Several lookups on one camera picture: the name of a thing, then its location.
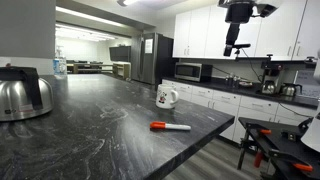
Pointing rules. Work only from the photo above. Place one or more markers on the white mug with cartoon print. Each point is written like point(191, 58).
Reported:
point(164, 96)

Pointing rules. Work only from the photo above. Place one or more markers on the black bar stereo camera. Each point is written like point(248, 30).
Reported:
point(242, 45)

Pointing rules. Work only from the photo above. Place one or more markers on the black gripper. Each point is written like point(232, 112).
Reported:
point(238, 13)

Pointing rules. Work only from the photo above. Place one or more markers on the black wall television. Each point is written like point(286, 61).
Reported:
point(120, 53)

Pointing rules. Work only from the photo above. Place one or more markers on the black kitchen countertop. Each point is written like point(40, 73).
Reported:
point(240, 90)

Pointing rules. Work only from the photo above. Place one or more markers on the ceiling light fixture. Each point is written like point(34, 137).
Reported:
point(126, 2)

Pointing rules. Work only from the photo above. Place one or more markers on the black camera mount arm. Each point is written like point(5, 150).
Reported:
point(253, 58)

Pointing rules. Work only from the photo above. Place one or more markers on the large steel coffee carafe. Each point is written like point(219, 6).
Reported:
point(20, 96)

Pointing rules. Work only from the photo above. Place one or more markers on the black drip coffee maker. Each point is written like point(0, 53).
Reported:
point(271, 71)

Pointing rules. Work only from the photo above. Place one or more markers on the white lower kitchen cabinets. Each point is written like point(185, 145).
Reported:
point(233, 103)

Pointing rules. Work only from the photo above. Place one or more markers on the small jars on counter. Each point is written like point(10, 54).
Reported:
point(232, 80)

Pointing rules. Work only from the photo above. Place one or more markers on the small steel coffee pot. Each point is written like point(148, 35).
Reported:
point(289, 89)

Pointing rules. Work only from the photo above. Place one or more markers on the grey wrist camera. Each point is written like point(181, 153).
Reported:
point(266, 9)

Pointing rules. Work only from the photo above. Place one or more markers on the red capped white marker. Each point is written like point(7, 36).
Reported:
point(170, 126)

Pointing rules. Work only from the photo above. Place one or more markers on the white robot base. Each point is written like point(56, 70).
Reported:
point(312, 133)

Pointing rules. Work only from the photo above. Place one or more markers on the wooden shelf unit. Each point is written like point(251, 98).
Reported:
point(122, 70)

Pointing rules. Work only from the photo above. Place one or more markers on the white paper on refrigerator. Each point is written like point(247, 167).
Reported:
point(148, 45)

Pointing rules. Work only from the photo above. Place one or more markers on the silver microwave oven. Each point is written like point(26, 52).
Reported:
point(191, 71)

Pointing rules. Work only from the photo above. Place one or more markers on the white notice sheet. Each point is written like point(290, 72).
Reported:
point(306, 81)

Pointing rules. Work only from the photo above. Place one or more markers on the clear plastic water bottle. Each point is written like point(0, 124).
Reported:
point(60, 65)

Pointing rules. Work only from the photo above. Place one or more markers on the white upper kitchen cabinets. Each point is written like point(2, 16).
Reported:
point(276, 33)

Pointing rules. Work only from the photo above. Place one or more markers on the white kitchen cabinets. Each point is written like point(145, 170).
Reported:
point(276, 33)
point(233, 103)

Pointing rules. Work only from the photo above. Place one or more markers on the glass pot in coffee maker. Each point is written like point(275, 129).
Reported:
point(268, 87)

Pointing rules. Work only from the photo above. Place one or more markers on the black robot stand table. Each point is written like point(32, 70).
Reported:
point(283, 143)

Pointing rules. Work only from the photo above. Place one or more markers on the stainless steel refrigerator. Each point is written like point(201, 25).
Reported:
point(150, 58)

